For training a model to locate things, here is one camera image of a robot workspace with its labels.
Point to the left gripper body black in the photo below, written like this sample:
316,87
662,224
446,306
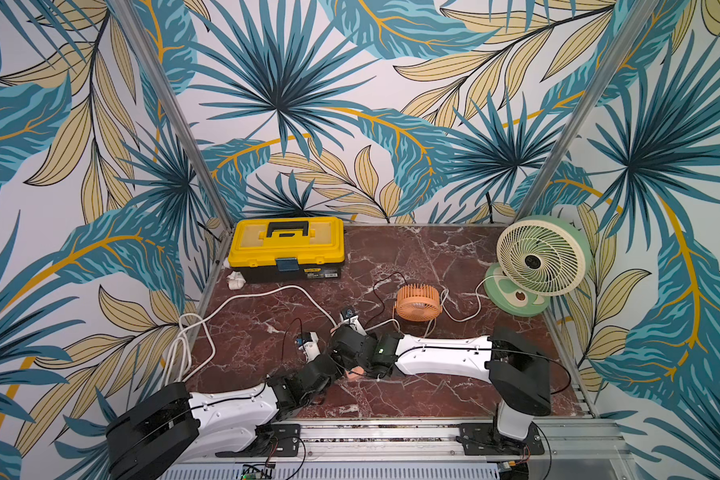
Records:
337,374

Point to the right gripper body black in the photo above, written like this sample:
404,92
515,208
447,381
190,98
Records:
348,346

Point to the pink power strip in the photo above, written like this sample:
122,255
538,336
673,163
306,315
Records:
345,347

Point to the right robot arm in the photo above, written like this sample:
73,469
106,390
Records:
515,368

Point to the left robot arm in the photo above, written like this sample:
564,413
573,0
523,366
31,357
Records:
175,424

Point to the small orange fan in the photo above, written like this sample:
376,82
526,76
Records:
418,303

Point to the green white desk fan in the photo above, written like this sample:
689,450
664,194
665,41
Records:
538,258

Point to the yellow black toolbox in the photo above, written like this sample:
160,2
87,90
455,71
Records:
292,249

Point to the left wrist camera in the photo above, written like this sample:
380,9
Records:
308,344

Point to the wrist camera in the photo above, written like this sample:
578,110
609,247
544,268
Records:
308,344
350,317

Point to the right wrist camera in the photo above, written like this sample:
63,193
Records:
350,317

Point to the white wall plug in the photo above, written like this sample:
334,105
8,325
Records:
235,281

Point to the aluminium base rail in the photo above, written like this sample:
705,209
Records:
563,448

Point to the right aluminium frame post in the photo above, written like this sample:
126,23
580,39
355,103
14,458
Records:
601,78

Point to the aluminium frame post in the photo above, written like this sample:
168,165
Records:
601,78
140,42

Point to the left aluminium frame post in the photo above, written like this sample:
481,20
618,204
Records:
140,42

